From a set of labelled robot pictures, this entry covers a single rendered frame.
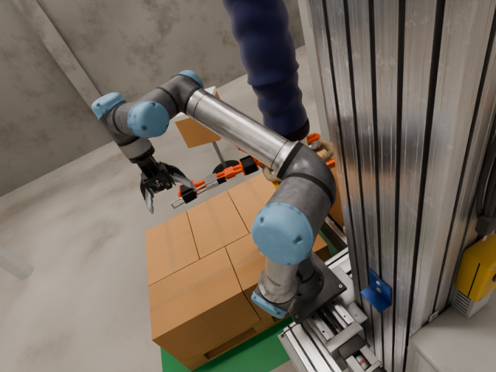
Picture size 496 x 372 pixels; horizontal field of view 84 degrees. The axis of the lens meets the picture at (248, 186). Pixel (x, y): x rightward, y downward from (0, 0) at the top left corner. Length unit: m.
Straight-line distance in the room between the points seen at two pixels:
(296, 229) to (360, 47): 0.30
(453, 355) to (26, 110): 6.74
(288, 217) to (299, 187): 0.07
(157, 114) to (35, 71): 6.02
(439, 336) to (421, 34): 0.66
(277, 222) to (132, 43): 6.13
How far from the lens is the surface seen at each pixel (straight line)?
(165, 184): 0.79
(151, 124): 0.62
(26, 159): 7.13
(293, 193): 0.53
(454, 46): 0.38
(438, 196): 0.49
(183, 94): 0.69
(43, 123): 6.82
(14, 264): 4.30
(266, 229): 0.51
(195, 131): 3.13
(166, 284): 2.08
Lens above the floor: 2.00
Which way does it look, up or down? 37 degrees down
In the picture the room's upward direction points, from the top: 23 degrees counter-clockwise
